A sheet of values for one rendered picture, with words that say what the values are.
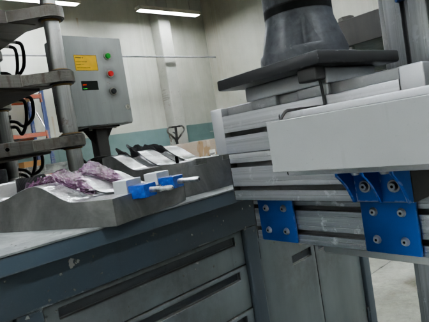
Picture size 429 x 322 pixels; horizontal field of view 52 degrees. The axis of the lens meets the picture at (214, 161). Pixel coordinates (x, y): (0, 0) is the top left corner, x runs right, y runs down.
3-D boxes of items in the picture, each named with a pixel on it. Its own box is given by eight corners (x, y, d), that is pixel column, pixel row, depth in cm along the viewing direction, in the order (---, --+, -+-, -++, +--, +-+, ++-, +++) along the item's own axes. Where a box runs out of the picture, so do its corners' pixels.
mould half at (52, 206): (186, 199, 108) (179, 155, 108) (117, 226, 86) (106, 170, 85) (45, 211, 132) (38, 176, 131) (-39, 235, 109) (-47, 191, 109)
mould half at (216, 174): (251, 179, 131) (244, 134, 131) (186, 197, 113) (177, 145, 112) (150, 185, 167) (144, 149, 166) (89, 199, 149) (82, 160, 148)
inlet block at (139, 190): (181, 198, 91) (177, 172, 90) (168, 202, 86) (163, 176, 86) (131, 202, 97) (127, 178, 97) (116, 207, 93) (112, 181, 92)
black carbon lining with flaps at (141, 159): (218, 161, 131) (214, 129, 130) (177, 169, 120) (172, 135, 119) (149, 168, 156) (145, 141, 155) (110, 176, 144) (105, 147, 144)
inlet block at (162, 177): (206, 188, 100) (202, 165, 100) (195, 193, 96) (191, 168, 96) (159, 193, 106) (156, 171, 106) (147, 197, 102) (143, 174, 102)
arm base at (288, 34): (368, 54, 75) (359, -4, 75) (312, 55, 66) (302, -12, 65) (299, 73, 87) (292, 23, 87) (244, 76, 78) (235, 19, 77)
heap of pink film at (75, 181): (136, 183, 111) (131, 152, 110) (85, 196, 95) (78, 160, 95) (62, 191, 123) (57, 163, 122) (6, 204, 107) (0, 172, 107)
